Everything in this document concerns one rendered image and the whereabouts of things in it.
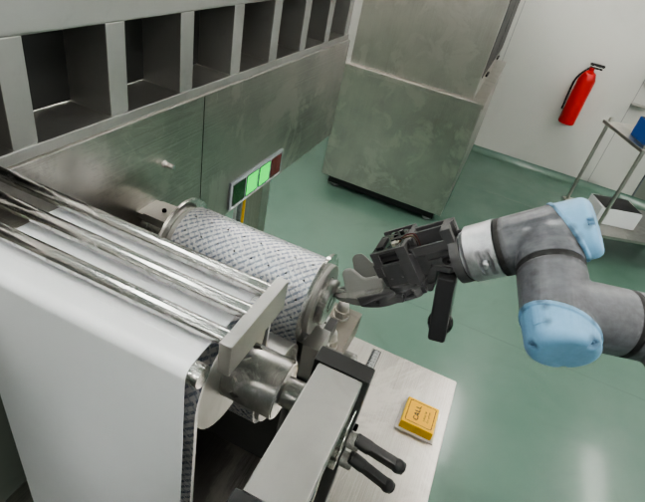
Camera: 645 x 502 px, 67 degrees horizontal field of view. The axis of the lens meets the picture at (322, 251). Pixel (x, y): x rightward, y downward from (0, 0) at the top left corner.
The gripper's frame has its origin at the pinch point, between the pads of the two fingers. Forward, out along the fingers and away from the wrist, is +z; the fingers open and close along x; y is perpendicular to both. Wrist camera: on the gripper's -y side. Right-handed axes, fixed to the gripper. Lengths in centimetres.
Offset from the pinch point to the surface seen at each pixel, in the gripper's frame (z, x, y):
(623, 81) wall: -60, -448, -85
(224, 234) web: 12.8, 3.4, 16.6
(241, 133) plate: 24.2, -28.4, 28.0
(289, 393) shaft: -6.9, 27.5, 5.0
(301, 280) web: 2.5, 5.2, 6.7
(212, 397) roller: -0.5, 30.6, 7.9
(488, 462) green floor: 34, -87, -136
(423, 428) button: 5.9, -11.3, -39.4
